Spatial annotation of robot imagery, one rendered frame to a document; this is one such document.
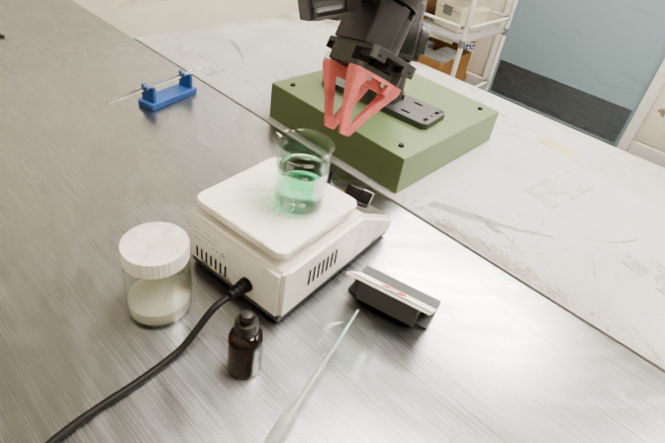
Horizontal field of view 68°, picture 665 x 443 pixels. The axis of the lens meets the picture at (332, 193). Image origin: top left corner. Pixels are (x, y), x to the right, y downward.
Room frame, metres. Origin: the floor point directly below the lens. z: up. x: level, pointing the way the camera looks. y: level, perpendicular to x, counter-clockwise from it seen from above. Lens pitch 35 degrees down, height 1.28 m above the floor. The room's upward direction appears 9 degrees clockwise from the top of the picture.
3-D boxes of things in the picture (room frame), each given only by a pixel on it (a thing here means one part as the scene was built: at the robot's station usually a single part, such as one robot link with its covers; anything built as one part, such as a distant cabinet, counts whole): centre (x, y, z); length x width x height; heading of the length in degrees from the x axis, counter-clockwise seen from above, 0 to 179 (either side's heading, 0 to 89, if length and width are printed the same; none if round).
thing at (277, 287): (0.42, 0.04, 0.94); 0.22 x 0.13 x 0.08; 147
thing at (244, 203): (0.40, 0.05, 0.98); 0.12 x 0.12 x 0.01; 57
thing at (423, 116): (0.74, -0.05, 1.00); 0.20 x 0.07 x 0.08; 58
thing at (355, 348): (0.30, -0.03, 0.91); 0.06 x 0.06 x 0.02
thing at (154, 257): (0.31, 0.15, 0.94); 0.06 x 0.06 x 0.08
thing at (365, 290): (0.37, -0.08, 0.92); 0.09 x 0.06 x 0.04; 66
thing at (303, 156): (0.39, 0.03, 1.02); 0.06 x 0.05 x 0.08; 80
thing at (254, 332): (0.26, 0.05, 0.94); 0.03 x 0.03 x 0.07
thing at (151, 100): (0.74, 0.30, 0.92); 0.10 x 0.03 x 0.04; 155
